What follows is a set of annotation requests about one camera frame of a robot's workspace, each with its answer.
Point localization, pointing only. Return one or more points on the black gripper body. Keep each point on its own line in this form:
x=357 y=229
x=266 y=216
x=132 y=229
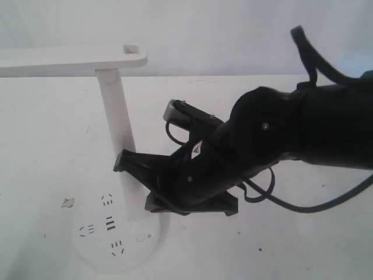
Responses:
x=203 y=170

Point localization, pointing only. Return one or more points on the white desk lamp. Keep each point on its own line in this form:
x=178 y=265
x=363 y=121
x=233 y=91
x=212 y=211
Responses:
x=112 y=234

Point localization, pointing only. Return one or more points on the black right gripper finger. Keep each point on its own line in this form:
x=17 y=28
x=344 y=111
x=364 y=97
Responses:
x=224 y=202

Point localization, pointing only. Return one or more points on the torn paper scrap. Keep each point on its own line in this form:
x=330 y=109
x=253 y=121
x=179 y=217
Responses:
x=68 y=203

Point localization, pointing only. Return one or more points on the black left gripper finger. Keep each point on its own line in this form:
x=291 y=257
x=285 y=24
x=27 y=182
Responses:
x=155 y=172

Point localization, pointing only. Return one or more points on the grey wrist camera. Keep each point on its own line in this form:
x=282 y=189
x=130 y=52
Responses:
x=197 y=122

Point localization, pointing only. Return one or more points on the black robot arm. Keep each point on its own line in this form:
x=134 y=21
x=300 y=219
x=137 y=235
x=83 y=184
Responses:
x=327 y=125

